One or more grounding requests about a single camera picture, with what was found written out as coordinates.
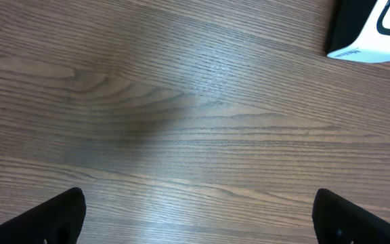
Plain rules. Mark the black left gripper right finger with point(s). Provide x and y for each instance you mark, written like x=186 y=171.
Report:
x=337 y=220

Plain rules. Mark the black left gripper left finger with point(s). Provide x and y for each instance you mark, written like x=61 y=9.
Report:
x=56 y=221

